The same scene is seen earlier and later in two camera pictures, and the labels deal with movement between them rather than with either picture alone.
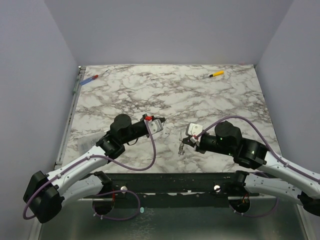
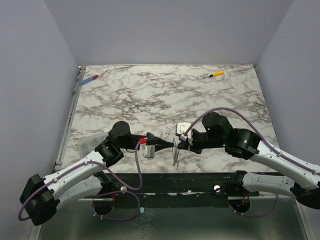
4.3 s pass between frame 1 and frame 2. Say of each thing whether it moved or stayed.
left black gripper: moved
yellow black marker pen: stayed
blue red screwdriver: stayed
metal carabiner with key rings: moved
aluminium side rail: stayed
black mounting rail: stayed
